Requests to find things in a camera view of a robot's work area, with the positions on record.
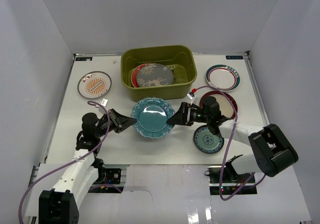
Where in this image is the dark red rimmed plate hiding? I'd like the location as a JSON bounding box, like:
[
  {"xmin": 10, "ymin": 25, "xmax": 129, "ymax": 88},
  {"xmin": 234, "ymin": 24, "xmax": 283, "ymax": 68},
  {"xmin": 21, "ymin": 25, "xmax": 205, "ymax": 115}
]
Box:
[{"xmin": 199, "ymin": 91, "xmax": 238, "ymax": 119}]

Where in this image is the green plastic bin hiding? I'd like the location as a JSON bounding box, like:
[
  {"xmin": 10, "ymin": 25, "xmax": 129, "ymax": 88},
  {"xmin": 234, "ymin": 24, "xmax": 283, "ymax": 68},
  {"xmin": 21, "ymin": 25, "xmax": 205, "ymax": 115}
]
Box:
[{"xmin": 120, "ymin": 45, "xmax": 197, "ymax": 102}]

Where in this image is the right blue table label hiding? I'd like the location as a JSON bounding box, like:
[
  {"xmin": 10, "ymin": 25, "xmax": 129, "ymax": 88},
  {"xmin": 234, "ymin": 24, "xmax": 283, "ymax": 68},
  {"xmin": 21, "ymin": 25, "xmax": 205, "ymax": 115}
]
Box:
[{"xmin": 225, "ymin": 55, "xmax": 244, "ymax": 60}]

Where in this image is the teal scalloped plate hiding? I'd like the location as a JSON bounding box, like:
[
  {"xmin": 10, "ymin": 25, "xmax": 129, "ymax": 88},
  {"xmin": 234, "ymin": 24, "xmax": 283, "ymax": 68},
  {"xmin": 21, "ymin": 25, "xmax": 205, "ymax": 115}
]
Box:
[{"xmin": 131, "ymin": 97, "xmax": 175, "ymax": 139}]

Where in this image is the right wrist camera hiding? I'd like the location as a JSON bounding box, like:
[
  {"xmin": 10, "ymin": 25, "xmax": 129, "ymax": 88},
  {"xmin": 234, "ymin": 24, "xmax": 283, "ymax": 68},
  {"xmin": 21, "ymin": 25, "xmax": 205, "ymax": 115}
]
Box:
[{"xmin": 187, "ymin": 89, "xmax": 197, "ymax": 104}]

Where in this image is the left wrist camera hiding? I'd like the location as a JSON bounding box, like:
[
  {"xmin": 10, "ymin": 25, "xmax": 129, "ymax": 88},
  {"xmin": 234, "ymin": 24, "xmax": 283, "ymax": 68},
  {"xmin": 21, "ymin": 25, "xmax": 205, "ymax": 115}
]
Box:
[{"xmin": 100, "ymin": 98, "xmax": 108, "ymax": 107}]

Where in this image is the red and teal plate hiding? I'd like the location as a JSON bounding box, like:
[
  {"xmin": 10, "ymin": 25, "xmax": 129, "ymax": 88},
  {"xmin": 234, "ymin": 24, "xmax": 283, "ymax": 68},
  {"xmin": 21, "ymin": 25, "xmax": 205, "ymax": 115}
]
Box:
[{"xmin": 130, "ymin": 63, "xmax": 149, "ymax": 88}]

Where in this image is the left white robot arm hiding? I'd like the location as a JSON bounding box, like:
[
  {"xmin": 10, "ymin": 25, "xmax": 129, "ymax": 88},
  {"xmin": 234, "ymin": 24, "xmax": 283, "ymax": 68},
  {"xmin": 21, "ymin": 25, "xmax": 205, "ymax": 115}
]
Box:
[{"xmin": 38, "ymin": 109, "xmax": 137, "ymax": 223}]

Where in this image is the white plate striped rim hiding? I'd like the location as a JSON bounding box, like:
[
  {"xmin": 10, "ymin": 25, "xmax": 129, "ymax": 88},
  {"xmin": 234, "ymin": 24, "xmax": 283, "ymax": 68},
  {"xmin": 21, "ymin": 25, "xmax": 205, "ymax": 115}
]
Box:
[{"xmin": 205, "ymin": 65, "xmax": 241, "ymax": 92}]

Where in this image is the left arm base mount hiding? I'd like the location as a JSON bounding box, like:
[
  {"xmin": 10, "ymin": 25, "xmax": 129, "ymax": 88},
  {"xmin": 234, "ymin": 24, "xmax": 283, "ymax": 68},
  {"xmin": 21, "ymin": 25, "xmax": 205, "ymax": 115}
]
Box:
[{"xmin": 91, "ymin": 168, "xmax": 124, "ymax": 193}]

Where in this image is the orange sunburst plate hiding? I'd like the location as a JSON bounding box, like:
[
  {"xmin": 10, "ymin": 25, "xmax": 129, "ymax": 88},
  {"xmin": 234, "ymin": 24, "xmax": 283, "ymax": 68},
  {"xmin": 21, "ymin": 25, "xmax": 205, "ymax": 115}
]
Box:
[{"xmin": 77, "ymin": 71, "xmax": 112, "ymax": 99}]

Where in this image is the blue table label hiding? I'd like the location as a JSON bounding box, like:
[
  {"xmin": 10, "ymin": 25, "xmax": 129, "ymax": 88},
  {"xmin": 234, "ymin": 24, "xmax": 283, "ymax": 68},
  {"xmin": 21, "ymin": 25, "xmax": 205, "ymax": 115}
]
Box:
[
  {"xmin": 225, "ymin": 55, "xmax": 244, "ymax": 60},
  {"xmin": 75, "ymin": 57, "xmax": 93, "ymax": 61}
]

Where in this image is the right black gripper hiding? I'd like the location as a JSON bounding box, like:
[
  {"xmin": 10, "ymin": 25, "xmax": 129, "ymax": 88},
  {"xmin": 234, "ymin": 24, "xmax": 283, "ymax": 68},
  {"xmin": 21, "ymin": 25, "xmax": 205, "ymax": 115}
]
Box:
[{"xmin": 167, "ymin": 102, "xmax": 211, "ymax": 127}]

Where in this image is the left blue table label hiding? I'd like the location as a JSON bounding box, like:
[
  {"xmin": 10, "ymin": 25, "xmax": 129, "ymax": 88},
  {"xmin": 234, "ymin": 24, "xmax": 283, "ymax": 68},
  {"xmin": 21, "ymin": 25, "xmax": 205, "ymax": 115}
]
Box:
[{"xmin": 75, "ymin": 57, "xmax": 93, "ymax": 61}]

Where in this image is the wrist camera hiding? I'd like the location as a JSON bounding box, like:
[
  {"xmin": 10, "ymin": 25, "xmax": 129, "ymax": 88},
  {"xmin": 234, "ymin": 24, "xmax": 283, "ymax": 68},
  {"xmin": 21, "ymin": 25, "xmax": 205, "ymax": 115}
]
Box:
[
  {"xmin": 100, "ymin": 98, "xmax": 108, "ymax": 107},
  {"xmin": 187, "ymin": 89, "xmax": 197, "ymax": 104}
]

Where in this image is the grey deer plate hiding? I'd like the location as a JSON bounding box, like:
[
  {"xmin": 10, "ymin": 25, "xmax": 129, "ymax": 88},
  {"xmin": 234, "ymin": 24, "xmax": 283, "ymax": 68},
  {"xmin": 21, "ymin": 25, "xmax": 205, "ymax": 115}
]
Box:
[{"xmin": 135, "ymin": 63, "xmax": 174, "ymax": 87}]

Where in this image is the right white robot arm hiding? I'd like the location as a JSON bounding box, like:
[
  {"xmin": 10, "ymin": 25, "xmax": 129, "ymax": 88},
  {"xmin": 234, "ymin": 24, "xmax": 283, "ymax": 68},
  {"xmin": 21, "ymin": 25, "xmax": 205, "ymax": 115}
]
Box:
[{"xmin": 167, "ymin": 96, "xmax": 299, "ymax": 183}]

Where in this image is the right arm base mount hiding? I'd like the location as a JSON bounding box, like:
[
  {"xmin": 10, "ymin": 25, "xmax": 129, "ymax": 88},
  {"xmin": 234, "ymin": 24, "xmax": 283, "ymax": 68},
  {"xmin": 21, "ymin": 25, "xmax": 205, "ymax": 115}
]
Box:
[{"xmin": 204, "ymin": 164, "xmax": 250, "ymax": 197}]

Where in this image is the small blue patterned plate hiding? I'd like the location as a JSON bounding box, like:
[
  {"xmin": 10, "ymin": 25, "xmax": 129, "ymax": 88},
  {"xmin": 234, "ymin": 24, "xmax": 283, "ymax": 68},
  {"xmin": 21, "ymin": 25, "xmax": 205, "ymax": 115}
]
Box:
[{"xmin": 193, "ymin": 125, "xmax": 225, "ymax": 154}]

